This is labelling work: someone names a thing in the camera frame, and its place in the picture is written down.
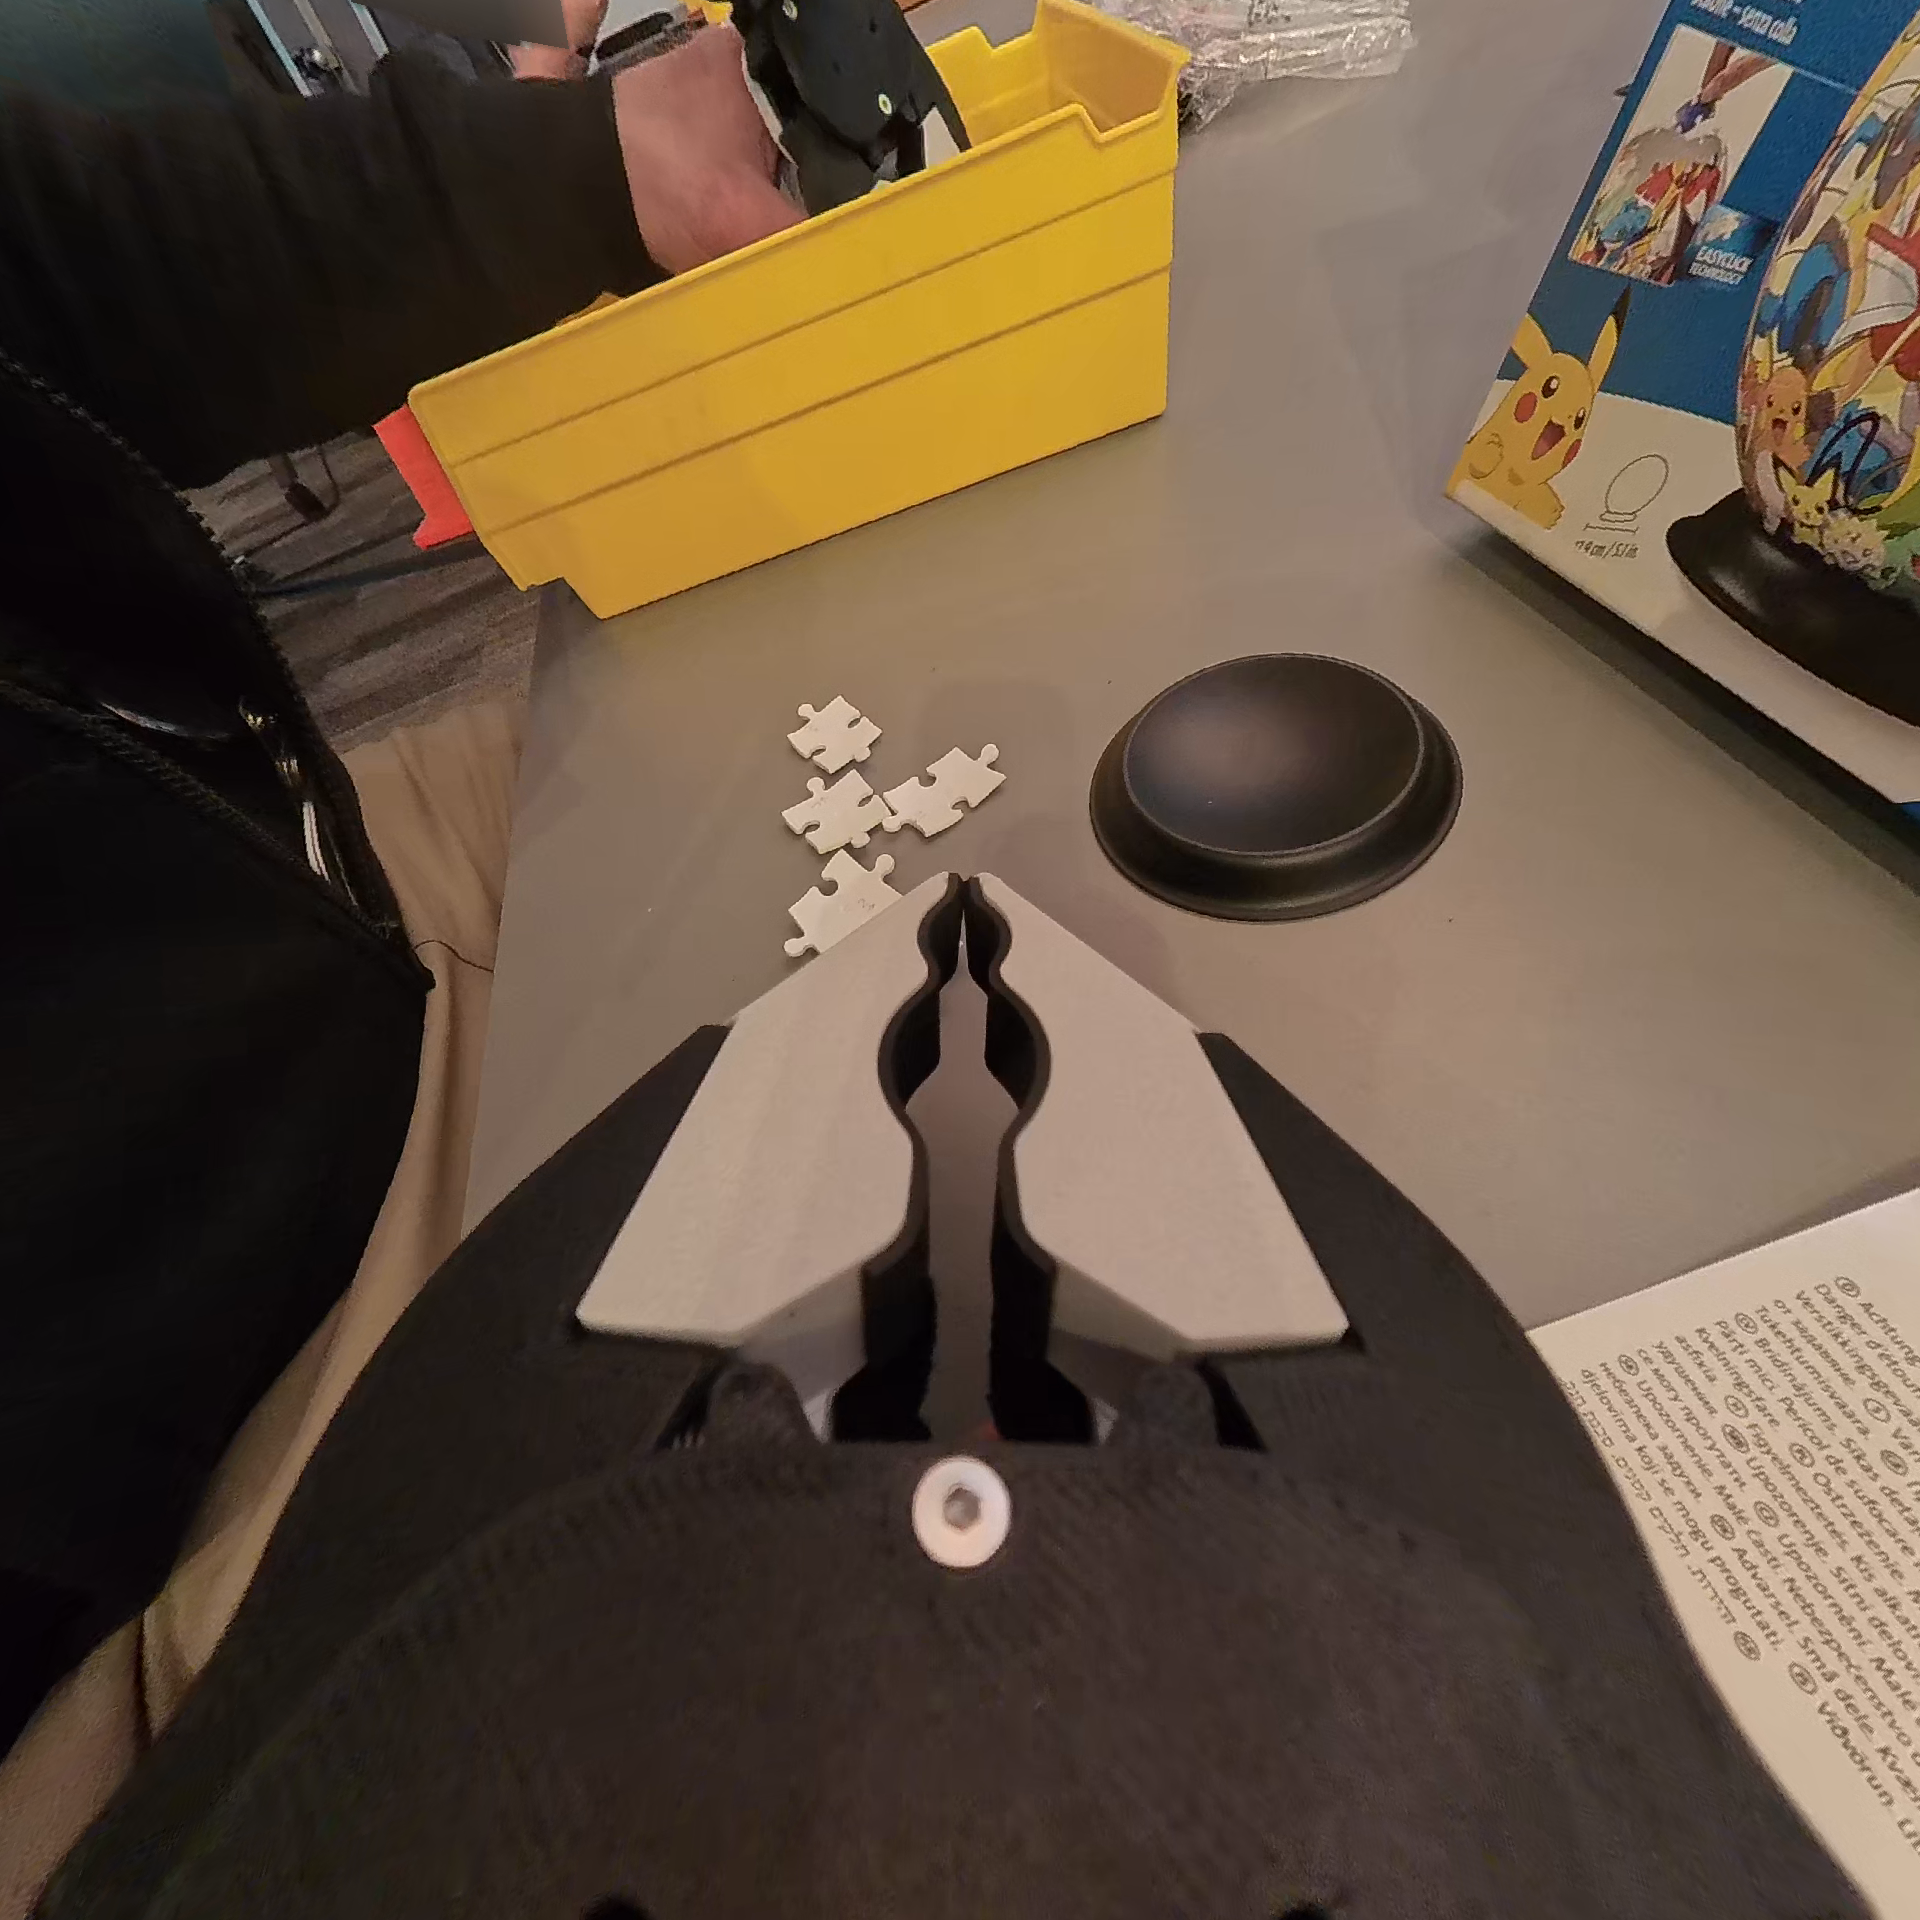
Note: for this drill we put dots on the person's left forearm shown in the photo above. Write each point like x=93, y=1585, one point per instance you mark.
x=300, y=255

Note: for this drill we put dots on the person's beige trousers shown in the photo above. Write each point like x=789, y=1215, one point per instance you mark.
x=450, y=856

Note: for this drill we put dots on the clear plastic bag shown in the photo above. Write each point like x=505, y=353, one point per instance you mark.
x=1275, y=44

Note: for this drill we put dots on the colourful puzzle box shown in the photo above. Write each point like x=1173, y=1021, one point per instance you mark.
x=1634, y=346

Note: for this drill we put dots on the single white puzzle piece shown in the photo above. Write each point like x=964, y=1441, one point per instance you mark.
x=834, y=812
x=834, y=732

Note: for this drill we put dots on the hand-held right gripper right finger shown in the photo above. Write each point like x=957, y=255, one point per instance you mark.
x=1170, y=1172

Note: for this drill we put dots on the white printed leaflet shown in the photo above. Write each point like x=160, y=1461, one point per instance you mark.
x=1785, y=1501

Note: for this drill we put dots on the yellow plastic bin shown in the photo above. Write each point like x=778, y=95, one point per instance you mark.
x=840, y=375

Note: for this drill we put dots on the person's black jacket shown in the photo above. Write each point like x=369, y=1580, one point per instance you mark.
x=165, y=1049

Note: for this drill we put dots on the black round puzzle stand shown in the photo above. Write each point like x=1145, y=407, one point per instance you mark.
x=1275, y=781

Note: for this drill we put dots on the orange traffic cone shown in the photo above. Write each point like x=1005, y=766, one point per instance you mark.
x=428, y=481

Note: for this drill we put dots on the joined white puzzle pieces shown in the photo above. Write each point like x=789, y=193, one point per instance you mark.
x=849, y=909
x=945, y=791

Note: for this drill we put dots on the person's left hand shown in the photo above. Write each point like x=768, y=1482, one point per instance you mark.
x=705, y=166

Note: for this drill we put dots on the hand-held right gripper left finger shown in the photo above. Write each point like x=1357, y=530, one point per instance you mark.
x=749, y=1172

